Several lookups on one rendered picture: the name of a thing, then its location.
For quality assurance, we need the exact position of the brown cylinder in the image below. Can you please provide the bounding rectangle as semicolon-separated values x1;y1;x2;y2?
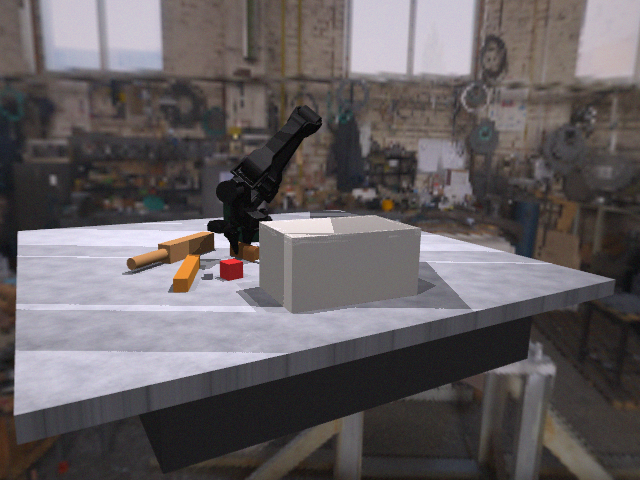
230;241;259;263

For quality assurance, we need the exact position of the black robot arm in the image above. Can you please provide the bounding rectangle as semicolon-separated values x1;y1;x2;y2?
216;105;322;228

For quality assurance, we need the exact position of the orange block with cylindrical handle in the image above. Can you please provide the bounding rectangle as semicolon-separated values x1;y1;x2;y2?
126;231;215;270

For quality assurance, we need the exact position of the red block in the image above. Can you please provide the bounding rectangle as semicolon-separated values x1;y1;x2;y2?
220;259;243;281

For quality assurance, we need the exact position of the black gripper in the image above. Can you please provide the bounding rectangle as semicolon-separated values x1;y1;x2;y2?
207;199;259;255

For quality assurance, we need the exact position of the orange bar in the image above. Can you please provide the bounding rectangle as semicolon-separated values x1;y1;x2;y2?
173;255;200;292

